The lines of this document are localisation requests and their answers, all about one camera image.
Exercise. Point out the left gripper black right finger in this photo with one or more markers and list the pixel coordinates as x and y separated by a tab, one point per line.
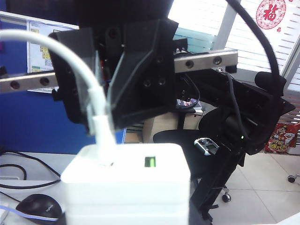
197	215

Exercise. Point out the lit computer screen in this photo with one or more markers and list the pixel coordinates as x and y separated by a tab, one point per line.
37	47

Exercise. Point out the frosted teal glass panel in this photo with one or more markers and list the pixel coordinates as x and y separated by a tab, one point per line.
199	39

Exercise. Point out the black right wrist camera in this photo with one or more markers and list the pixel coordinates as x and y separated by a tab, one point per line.
122	11

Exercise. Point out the colourful book stack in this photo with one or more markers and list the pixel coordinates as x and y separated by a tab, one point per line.
189	103

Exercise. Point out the chair base with caster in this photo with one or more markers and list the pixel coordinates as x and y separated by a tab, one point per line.
291	179

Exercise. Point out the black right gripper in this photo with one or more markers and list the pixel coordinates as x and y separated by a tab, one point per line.
253	105

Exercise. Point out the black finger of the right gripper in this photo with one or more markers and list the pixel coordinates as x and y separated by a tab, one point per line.
150	70
68	70

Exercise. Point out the red printed snack bag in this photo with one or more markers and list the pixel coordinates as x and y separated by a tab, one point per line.
283	138

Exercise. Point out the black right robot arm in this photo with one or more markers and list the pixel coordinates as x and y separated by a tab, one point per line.
225	126

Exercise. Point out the white USB charger block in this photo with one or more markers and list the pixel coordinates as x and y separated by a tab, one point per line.
126	199

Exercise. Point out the silver black handheld device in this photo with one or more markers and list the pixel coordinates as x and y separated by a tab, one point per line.
206	146

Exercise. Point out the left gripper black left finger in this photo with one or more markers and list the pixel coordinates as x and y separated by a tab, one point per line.
62	218

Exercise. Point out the blue office partition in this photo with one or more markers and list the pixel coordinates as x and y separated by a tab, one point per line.
23	122

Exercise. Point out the black office chair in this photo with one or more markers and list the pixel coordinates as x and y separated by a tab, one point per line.
173	150

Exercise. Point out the black computer mouse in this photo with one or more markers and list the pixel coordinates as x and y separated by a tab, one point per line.
37	207

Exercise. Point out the red paper-cut window decoration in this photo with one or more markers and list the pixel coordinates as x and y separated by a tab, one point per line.
270	14

